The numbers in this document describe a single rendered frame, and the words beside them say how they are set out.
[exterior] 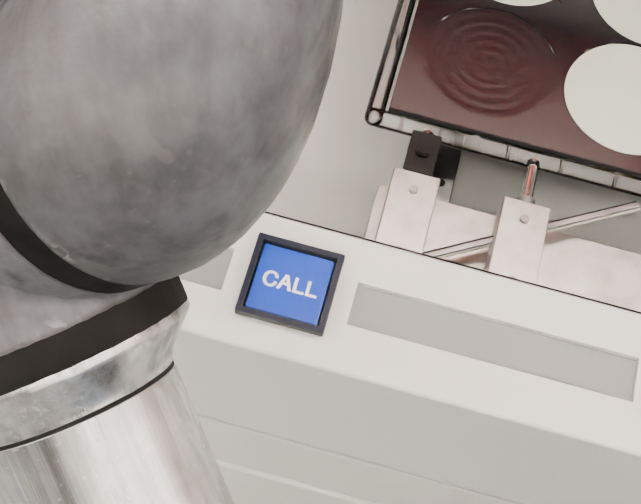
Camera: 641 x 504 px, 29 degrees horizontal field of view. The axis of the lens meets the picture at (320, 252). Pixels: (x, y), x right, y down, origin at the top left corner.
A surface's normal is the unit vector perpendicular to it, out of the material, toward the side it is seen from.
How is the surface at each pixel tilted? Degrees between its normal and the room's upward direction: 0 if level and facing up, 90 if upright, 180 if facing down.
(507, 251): 0
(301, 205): 0
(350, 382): 90
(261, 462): 90
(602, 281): 0
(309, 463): 90
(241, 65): 48
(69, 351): 30
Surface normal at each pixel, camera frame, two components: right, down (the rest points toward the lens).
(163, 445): 0.69, -0.18
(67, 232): -0.23, 0.70
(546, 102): 0.09, -0.46
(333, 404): -0.25, 0.85
